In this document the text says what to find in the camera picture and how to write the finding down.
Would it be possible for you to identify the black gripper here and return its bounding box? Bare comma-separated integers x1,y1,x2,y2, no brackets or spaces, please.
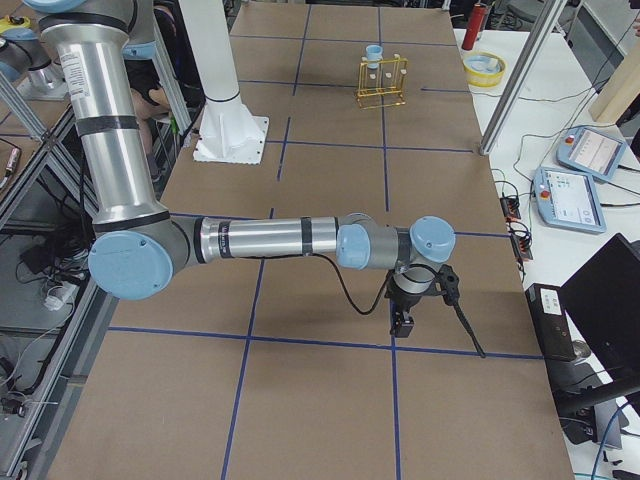
385,273,437,337

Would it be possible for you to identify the light blue plastic cup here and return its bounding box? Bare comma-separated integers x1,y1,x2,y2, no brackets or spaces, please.
365,44,383,70

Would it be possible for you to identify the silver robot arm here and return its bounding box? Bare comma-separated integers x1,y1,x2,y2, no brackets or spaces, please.
31,1,459,338

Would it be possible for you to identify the near orange black adapter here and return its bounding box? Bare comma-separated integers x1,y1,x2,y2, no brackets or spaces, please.
507,220,533,262

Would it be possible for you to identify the orange black adapter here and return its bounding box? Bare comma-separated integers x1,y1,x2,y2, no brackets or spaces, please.
499,193,521,220
507,220,533,262

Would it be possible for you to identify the black computer box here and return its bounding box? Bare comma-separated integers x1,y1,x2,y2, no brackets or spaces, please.
525,283,576,362

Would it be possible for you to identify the far orange black adapter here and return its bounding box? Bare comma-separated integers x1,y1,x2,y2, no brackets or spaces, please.
499,193,521,220

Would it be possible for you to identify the near blue teach pendant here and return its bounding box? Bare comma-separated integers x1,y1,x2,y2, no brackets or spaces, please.
533,167,606,234

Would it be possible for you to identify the blue teach pendant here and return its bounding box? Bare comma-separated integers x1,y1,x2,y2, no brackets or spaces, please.
533,167,606,234
556,126,629,182

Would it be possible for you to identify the black monitor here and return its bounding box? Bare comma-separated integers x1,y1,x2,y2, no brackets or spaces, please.
560,233,639,379

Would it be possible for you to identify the far blue teach pendant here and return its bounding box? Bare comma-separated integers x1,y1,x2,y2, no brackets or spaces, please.
556,126,629,182

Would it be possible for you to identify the red cylinder bottle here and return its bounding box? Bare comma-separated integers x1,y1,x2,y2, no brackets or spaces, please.
461,3,487,51

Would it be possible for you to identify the wooden board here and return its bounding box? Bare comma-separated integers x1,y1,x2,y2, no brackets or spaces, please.
589,41,640,124

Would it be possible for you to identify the person in black shirt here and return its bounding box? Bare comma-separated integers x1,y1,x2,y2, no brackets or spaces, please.
125,3,177,181

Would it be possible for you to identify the white power strip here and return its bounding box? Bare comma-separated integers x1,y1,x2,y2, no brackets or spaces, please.
43,281,77,311

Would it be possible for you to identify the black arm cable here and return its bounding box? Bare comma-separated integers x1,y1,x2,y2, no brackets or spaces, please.
264,252,487,359

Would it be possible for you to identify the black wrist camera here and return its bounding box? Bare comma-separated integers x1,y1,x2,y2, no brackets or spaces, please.
437,264,460,306

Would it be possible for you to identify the gold wire cup holder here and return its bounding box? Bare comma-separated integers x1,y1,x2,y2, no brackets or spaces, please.
355,53,409,110

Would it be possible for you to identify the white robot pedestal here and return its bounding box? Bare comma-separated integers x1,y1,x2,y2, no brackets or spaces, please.
179,0,269,165

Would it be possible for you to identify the aluminium frame post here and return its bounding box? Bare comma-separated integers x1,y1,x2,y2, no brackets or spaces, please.
479,0,567,156

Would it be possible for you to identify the aluminium side frame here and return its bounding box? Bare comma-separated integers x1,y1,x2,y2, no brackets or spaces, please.
1,80,115,479

